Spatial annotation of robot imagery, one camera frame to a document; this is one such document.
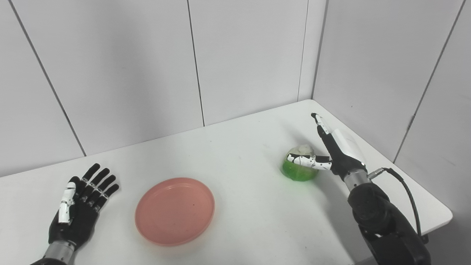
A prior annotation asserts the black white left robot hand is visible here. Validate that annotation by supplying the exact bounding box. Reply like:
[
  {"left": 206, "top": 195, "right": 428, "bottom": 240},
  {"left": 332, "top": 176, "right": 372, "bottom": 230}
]
[{"left": 48, "top": 163, "right": 120, "bottom": 251}]

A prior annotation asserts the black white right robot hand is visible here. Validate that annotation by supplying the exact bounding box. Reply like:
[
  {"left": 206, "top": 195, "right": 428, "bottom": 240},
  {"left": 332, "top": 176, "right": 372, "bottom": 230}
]
[{"left": 287, "top": 112, "right": 368, "bottom": 181}]

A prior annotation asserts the pink round plate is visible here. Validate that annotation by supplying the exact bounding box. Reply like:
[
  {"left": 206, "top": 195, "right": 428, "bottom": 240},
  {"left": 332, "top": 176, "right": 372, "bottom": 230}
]
[{"left": 134, "top": 177, "right": 216, "bottom": 247}]

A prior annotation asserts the green white toy cabbage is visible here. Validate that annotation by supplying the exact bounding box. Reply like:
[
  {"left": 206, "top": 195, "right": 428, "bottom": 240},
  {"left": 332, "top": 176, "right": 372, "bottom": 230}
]
[{"left": 281, "top": 144, "right": 320, "bottom": 182}]

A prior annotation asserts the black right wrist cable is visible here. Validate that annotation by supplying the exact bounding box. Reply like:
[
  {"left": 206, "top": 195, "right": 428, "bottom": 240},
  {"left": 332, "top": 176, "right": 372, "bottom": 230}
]
[{"left": 368, "top": 167, "right": 429, "bottom": 244}]

